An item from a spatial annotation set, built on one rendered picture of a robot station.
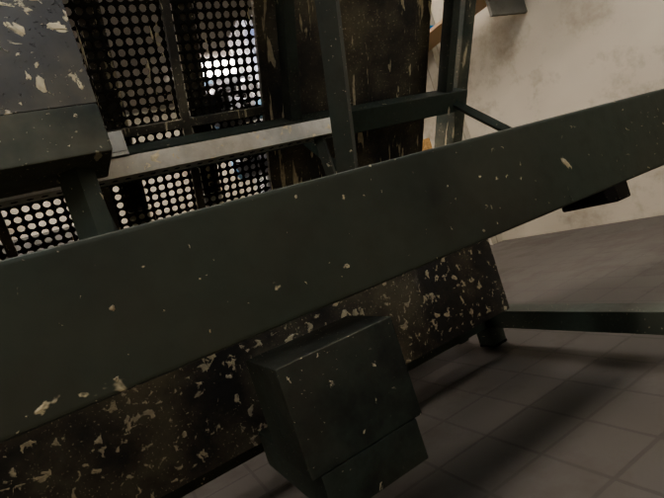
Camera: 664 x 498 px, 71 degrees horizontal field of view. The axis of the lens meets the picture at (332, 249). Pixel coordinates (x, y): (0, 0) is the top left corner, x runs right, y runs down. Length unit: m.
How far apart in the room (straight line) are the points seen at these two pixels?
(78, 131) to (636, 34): 4.38
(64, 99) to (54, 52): 0.06
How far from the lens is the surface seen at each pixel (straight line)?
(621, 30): 4.77
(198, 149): 1.07
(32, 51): 0.78
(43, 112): 0.74
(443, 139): 2.18
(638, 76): 4.71
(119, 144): 1.04
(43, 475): 1.47
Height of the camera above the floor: 0.75
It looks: 2 degrees down
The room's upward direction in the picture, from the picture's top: 18 degrees counter-clockwise
